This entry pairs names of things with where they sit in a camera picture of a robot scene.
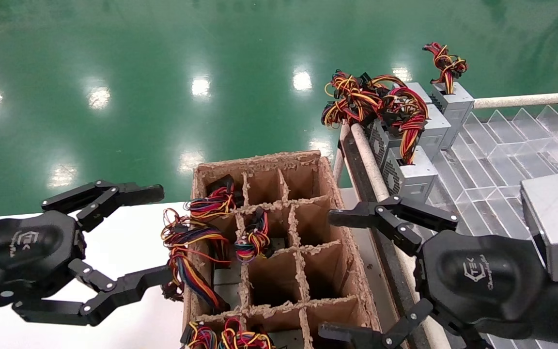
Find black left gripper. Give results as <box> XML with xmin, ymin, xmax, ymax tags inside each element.
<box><xmin>0</xmin><ymin>180</ymin><xmax>173</xmax><ymax>326</ymax></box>

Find white rack post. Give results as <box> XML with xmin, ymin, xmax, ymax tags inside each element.
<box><xmin>332</xmin><ymin>124</ymin><xmax>351</xmax><ymax>187</ymax></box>

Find long white rack tube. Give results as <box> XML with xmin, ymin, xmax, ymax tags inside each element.
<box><xmin>349</xmin><ymin>124</ymin><xmax>451</xmax><ymax>349</ymax></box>

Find brown cardboard divider box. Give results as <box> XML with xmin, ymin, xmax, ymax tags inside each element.
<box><xmin>182</xmin><ymin>150</ymin><xmax>381</xmax><ymax>349</ymax></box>

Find left colourful cable bundle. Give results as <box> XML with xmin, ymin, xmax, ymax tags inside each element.
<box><xmin>160</xmin><ymin>208</ymin><xmax>242</xmax><ymax>313</ymax></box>

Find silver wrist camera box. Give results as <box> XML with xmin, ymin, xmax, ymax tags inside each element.
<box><xmin>520</xmin><ymin>171</ymin><xmax>558</xmax><ymax>282</ymax></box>

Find clear plastic divider tray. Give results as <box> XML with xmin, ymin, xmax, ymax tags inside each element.
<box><xmin>388</xmin><ymin>104</ymin><xmax>558</xmax><ymax>349</ymax></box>

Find middle cell cable bundle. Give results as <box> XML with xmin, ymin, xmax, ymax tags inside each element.
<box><xmin>233</xmin><ymin>209</ymin><xmax>272</xmax><ymax>266</ymax></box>

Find white rack crossbar tube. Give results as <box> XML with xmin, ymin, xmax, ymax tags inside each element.
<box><xmin>473</xmin><ymin>92</ymin><xmax>558</xmax><ymax>110</ymax></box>

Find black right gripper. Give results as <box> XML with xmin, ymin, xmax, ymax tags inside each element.
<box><xmin>318</xmin><ymin>195</ymin><xmax>558</xmax><ymax>349</ymax></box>

